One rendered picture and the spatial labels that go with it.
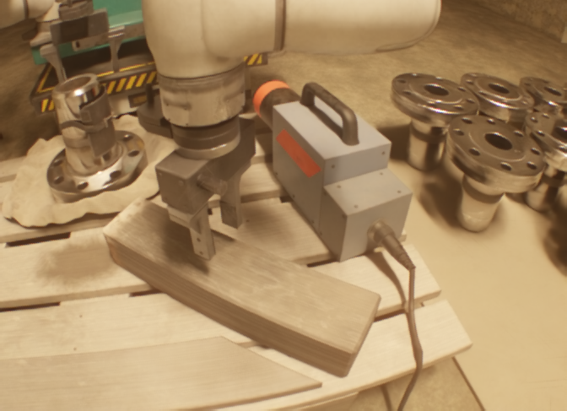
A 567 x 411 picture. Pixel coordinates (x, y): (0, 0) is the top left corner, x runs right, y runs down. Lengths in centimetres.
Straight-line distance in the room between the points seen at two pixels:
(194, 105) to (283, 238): 41
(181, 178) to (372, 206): 34
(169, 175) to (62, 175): 55
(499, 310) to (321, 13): 73
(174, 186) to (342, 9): 24
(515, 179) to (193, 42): 70
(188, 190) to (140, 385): 30
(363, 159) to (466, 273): 40
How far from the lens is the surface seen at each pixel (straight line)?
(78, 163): 89
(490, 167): 84
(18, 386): 65
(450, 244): 98
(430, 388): 76
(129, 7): 128
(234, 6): 34
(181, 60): 36
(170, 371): 57
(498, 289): 94
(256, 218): 77
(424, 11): 38
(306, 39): 36
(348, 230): 64
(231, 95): 39
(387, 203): 66
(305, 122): 73
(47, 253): 83
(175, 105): 39
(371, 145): 68
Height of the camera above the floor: 67
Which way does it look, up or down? 40 degrees down
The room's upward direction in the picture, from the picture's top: 1 degrees clockwise
